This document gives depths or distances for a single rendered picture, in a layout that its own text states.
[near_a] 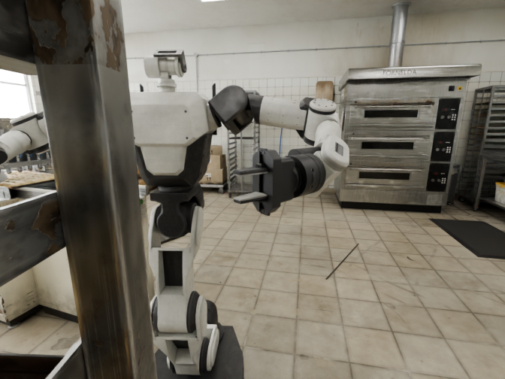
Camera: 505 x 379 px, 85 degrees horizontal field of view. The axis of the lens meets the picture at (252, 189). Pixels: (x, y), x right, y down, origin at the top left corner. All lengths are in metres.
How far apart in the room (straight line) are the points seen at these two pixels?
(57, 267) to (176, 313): 1.23
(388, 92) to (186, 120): 3.85
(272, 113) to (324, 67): 4.58
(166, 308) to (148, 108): 0.67
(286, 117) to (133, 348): 0.78
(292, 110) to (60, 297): 1.90
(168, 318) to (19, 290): 1.46
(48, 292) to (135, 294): 2.17
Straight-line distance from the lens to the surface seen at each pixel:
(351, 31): 5.60
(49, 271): 2.25
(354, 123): 4.39
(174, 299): 1.07
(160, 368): 1.60
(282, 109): 0.89
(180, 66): 0.96
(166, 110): 0.89
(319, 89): 5.35
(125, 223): 0.17
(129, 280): 0.18
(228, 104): 0.90
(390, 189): 4.61
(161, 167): 0.92
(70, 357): 0.20
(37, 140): 1.21
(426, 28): 5.84
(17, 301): 2.42
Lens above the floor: 1.28
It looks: 13 degrees down
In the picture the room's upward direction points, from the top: straight up
